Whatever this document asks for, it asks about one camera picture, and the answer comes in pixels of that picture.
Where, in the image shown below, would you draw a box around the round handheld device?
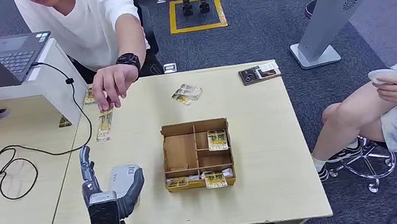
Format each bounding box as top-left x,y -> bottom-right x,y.
367,66 -> 397,87

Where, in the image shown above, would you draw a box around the stack of yellow cards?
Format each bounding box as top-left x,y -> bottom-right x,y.
82,86 -> 97,106

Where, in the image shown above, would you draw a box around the black power cable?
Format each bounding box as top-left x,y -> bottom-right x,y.
0,55 -> 102,203

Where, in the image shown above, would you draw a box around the person's left hand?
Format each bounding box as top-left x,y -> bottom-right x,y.
88,61 -> 144,112

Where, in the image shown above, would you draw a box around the white desk riser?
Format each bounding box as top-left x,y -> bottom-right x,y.
0,34 -> 94,137

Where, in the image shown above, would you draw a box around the yellow floor tape square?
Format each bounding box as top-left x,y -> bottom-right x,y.
166,0 -> 228,36

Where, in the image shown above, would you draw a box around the chrome stool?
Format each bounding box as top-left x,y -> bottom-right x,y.
322,130 -> 397,201

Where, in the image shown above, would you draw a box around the grey kiosk stand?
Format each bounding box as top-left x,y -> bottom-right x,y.
282,0 -> 386,72

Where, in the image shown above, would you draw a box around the dark rounded object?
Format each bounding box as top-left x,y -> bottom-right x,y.
302,0 -> 321,21

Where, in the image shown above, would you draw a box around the yellow ID card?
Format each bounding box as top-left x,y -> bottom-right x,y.
92,107 -> 118,144

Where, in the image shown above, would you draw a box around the person's hand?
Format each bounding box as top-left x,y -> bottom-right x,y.
372,73 -> 397,108

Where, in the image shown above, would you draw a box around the wooden compartment box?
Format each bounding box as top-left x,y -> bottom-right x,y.
156,116 -> 238,195

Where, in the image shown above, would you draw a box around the black office chair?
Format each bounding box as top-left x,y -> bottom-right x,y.
126,0 -> 160,59

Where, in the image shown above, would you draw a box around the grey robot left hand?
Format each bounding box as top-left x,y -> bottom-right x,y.
75,137 -> 151,224

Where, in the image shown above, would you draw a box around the loose pile of cards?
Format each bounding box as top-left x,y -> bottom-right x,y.
170,81 -> 205,108

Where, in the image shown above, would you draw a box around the black wristwatch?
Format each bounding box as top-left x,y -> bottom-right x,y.
114,51 -> 144,83

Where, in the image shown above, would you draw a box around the small yellow card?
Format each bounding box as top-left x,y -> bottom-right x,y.
57,113 -> 73,129

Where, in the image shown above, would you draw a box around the yellow room key card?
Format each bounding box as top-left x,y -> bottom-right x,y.
206,128 -> 230,152
166,176 -> 190,190
204,170 -> 228,190

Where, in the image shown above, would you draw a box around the white floor socket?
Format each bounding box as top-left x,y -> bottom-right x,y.
162,62 -> 178,74

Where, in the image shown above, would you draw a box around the person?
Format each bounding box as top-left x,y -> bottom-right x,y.
293,21 -> 397,183
13,0 -> 169,123

